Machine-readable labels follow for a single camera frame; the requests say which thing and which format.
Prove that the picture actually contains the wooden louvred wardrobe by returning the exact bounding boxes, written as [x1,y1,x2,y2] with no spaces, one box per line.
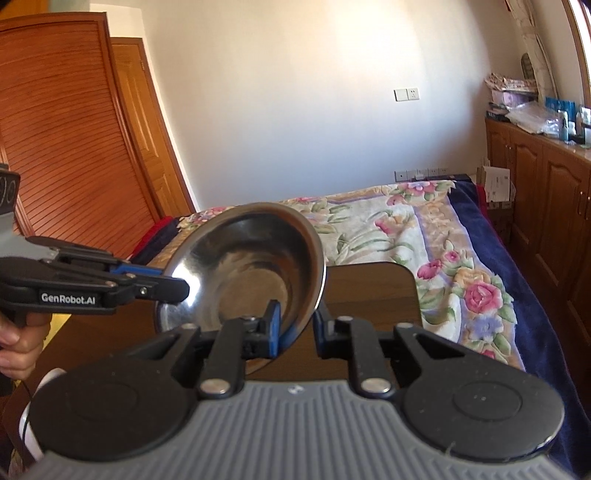
[1,12,194,257]

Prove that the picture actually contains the stacked boxes on cabinet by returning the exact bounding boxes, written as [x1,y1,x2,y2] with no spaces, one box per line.
[484,73,538,123]

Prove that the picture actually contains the left hand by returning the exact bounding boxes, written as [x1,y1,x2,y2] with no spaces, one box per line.
[0,312,52,380]

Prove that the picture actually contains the patterned window curtain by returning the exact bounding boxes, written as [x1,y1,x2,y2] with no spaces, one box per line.
[506,0,558,101]

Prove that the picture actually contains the white wall switch plate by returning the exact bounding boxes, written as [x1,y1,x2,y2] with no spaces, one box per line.
[394,88,420,102]

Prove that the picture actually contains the wall socket strip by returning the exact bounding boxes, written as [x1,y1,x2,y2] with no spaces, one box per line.
[393,167,453,182]

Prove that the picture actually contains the floral bed quilt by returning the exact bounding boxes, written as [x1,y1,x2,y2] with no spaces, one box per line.
[290,179,590,476]

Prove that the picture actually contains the white paper bag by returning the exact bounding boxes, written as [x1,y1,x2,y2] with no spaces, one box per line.
[477,166,512,203]

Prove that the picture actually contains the small steel bowl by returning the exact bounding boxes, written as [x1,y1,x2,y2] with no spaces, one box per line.
[154,203,327,353]

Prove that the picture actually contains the clear plastic bag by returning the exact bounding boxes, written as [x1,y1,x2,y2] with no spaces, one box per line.
[506,101,559,137]

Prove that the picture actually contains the wooden cabinet row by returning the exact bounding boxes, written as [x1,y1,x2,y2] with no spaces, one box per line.
[484,117,591,365]

